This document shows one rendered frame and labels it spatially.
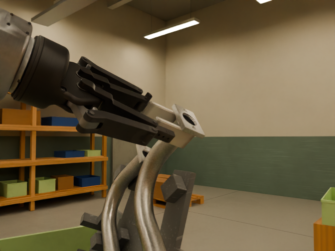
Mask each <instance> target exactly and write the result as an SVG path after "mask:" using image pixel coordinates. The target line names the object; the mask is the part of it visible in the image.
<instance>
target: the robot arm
mask: <svg viewBox="0 0 335 251"><path fill-rule="evenodd" d="M32 28H33V27H32V24H31V22H28V21H26V20H24V19H22V18H20V17H18V16H16V15H14V14H13V13H10V12H8V11H6V10H4V9H2V8H0V101H1V100H3V99H4V98H5V96H6V95H7V93H8V92H10V93H11V97H13V99H14V100H16V101H19V102H22V103H25V104H27V105H30V106H33V107H36V108H39V109H45V108H47V107H48V106H51V105H57V106H59V107H61V108H62V109H64V110H65V111H67V112H69V113H71V114H74V115H75V116H76V118H77V120H78V121H79V123H78V124H77V126H76V130H77V131H78V132H79V133H96V134H100V135H104V136H108V137H112V138H115V139H119V140H123V141H127V142H131V143H135V144H138V145H142V146H147V145H148V143H149V142H150V141H151V140H152V139H153V138H156V139H158V140H161V141H164V142H166V143H169V144H172V145H174V146H177V147H180V148H183V149H184V147H185V146H186V145H187V144H188V143H189V142H190V141H191V140H192V139H193V138H194V137H195V136H194V135H191V134H189V133H186V132H184V131H182V130H181V127H180V126H178V125H175V124H173V122H174V121H175V120H176V116H175V114H174V112H173V110H170V109H168V108H166V107H164V106H161V105H159V104H157V103H155V102H152V101H150V99H151V98H152V95H151V94H150V93H149V92H147V93H146V95H145V96H144V95H142V93H143V90H142V89H141V88H139V87H137V86H135V85H133V84H131V83H130V82H128V81H126V80H124V79H122V78H120V77H118V76H116V75H114V74H112V73H111V72H109V71H107V70H105V69H103V68H101V67H99V66H97V65H96V64H95V63H93V62H92V61H90V60H89V59H87V58H86V57H84V56H81V58H80V59H79V61H78V63H74V62H71V61H69V60H70V53H69V50H68V49H67V48H66V47H64V46H62V45H60V44H58V43H56V42H54V41H52V40H50V39H48V38H46V37H44V36H42V35H39V36H35V37H34V38H33V37H31V35H32ZM141 112H142V113H141Z"/></svg>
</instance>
